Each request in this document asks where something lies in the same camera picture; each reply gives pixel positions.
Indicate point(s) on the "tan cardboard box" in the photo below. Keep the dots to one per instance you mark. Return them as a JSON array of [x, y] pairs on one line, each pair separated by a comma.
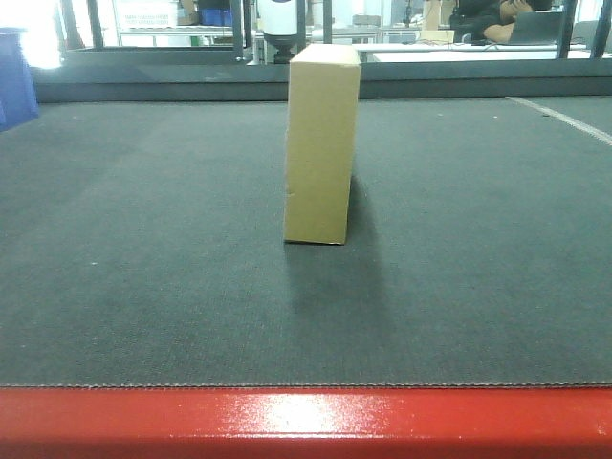
[[322, 112]]

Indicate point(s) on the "dark grey conveyor belt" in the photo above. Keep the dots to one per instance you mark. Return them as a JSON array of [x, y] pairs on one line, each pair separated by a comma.
[[141, 233]]

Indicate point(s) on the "white cylindrical machine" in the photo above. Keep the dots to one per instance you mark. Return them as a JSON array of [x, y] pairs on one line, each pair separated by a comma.
[[279, 27]]

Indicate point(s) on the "person in black shirt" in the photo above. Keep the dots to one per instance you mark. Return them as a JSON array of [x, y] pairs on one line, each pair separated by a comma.
[[478, 22]]

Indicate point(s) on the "grey laptop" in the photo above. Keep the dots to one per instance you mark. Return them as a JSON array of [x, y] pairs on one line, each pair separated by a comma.
[[536, 28]]

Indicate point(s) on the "blue plastic bin at left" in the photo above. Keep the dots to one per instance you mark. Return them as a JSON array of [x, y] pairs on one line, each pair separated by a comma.
[[18, 96]]

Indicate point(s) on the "red conveyor frame edge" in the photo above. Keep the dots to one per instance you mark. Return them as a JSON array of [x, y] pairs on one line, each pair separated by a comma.
[[306, 423]]

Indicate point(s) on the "dark metal frame structure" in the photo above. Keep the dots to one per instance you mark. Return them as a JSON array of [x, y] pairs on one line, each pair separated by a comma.
[[228, 32]]

